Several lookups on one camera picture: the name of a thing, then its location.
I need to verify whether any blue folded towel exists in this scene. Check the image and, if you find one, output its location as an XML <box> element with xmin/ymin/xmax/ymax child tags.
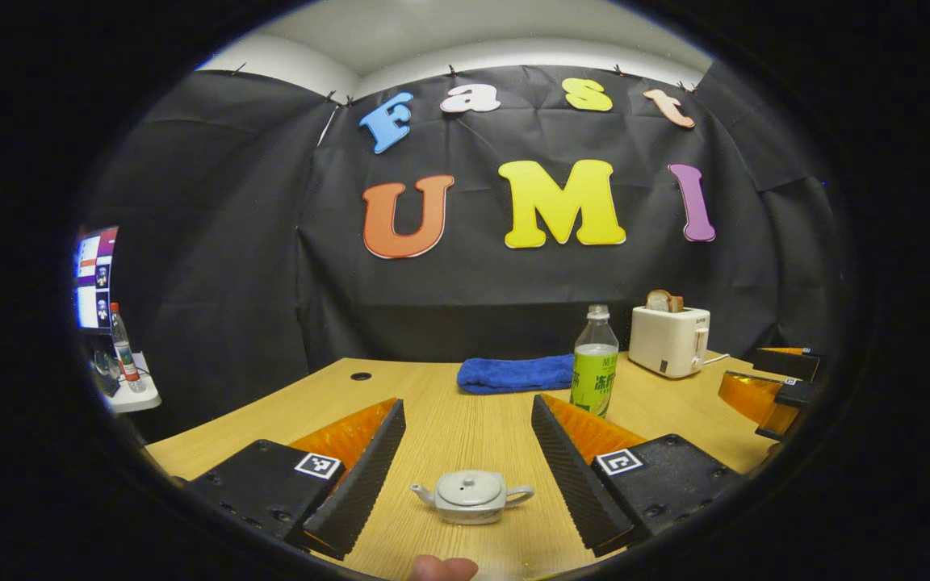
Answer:
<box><xmin>457</xmin><ymin>354</ymin><xmax>577</xmax><ymax>395</ymax></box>

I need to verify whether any green label water bottle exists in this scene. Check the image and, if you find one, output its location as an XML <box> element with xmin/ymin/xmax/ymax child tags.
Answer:
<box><xmin>569</xmin><ymin>304</ymin><xmax>620</xmax><ymax>419</ymax></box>

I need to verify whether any white toaster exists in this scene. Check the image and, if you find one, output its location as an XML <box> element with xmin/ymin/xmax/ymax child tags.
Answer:
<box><xmin>628</xmin><ymin>305</ymin><xmax>711</xmax><ymax>379</ymax></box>

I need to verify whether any black backdrop cloth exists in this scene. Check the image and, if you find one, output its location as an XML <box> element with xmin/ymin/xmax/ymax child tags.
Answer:
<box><xmin>82</xmin><ymin>61</ymin><xmax>849</xmax><ymax>441</ymax></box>

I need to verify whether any white ceramic teacup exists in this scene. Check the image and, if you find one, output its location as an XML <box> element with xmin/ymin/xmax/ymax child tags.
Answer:
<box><xmin>410</xmin><ymin>483</ymin><xmax>536</xmax><ymax>526</ymax></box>

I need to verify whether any dark flat device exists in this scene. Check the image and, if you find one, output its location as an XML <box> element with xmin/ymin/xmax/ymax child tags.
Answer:
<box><xmin>92</xmin><ymin>351</ymin><xmax>120</xmax><ymax>398</ymax></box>

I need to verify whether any computer monitor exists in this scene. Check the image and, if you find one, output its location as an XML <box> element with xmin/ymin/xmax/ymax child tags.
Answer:
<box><xmin>73</xmin><ymin>226</ymin><xmax>120</xmax><ymax>332</ymax></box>

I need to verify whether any white side table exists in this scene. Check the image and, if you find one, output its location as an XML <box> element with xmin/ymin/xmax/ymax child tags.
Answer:
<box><xmin>102</xmin><ymin>351</ymin><xmax>162</xmax><ymax>414</ymax></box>

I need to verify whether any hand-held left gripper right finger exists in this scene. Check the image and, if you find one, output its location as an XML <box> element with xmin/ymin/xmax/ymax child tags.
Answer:
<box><xmin>531</xmin><ymin>393</ymin><xmax>748</xmax><ymax>558</ymax></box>

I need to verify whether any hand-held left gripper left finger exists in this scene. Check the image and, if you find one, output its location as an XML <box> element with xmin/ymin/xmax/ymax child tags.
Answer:
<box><xmin>186</xmin><ymin>398</ymin><xmax>407</xmax><ymax>562</ymax></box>

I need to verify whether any red label plastic bottle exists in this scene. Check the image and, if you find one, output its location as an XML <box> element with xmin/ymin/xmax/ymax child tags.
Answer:
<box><xmin>109</xmin><ymin>303</ymin><xmax>146</xmax><ymax>394</ymax></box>

